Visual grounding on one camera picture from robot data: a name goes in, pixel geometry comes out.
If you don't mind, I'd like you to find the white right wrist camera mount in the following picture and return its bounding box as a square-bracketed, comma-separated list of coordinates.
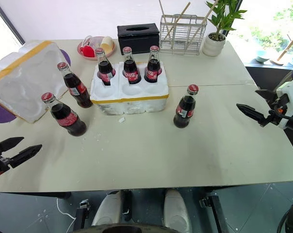
[276, 79, 293, 130]

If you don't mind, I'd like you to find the black table leg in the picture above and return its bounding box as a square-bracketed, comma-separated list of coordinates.
[198, 190, 230, 233]
[72, 198, 92, 232]

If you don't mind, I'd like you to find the white foam bottle tray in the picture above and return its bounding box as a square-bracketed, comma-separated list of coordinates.
[89, 61, 170, 116]

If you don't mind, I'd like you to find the white floor cable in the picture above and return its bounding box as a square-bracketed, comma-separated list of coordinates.
[56, 197, 77, 222]

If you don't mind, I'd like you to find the silver wire rack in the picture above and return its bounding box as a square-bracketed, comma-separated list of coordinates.
[159, 14, 208, 56]

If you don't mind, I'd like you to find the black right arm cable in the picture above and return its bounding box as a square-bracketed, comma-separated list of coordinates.
[269, 109, 293, 121]

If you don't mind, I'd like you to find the black window frame post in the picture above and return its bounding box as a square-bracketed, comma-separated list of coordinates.
[0, 0, 26, 46]

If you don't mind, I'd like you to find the red toy piece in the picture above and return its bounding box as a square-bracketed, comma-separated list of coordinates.
[80, 45, 96, 58]

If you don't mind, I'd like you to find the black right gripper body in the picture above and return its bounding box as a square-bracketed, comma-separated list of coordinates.
[259, 94, 291, 128]

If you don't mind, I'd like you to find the pink round plate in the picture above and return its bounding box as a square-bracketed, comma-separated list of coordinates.
[77, 36, 116, 60]

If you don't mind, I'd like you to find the green bamboo plant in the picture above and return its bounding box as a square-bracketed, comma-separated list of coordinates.
[205, 0, 247, 41]

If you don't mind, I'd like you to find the wooden branch stand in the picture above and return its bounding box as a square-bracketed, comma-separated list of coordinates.
[269, 28, 293, 66]

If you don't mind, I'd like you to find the white rounded robot leg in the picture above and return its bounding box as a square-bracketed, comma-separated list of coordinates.
[163, 189, 193, 233]
[91, 190, 123, 227]

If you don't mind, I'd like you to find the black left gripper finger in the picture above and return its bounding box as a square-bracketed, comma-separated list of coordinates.
[0, 136, 25, 153]
[9, 144, 43, 168]

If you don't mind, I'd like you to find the glass cola bottle red cap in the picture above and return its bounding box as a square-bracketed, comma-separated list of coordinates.
[144, 45, 163, 83]
[57, 62, 94, 109]
[173, 84, 199, 129]
[41, 92, 87, 137]
[94, 47, 116, 86]
[122, 46, 142, 85]

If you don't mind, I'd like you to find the wooden stick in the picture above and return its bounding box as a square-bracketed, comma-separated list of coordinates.
[158, 0, 173, 39]
[164, 2, 192, 39]
[193, 0, 219, 37]

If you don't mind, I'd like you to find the black tissue box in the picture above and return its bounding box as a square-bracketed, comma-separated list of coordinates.
[116, 23, 160, 55]

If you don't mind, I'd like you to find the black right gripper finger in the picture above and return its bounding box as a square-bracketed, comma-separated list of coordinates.
[236, 103, 270, 122]
[255, 89, 278, 103]

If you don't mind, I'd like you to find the white foam lid yellow tape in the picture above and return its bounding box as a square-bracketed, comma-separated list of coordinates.
[0, 40, 70, 124]

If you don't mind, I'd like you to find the white ribbed plant pot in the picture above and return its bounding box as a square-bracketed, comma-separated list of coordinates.
[201, 32, 227, 57]

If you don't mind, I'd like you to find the cream yellow cup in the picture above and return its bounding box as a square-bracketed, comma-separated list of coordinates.
[99, 36, 114, 53]

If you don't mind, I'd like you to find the purple round mat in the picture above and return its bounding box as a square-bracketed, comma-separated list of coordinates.
[59, 48, 72, 67]
[0, 99, 17, 124]

